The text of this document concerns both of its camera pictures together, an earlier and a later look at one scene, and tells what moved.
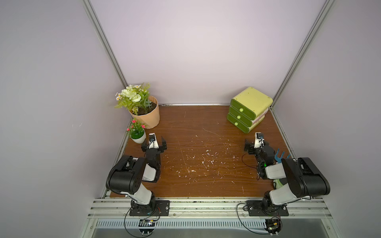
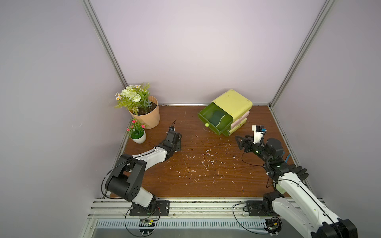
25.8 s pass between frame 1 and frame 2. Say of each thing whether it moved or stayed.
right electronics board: stayed
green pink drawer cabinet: moved
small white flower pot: stayed
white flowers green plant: stayed
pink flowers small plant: stayed
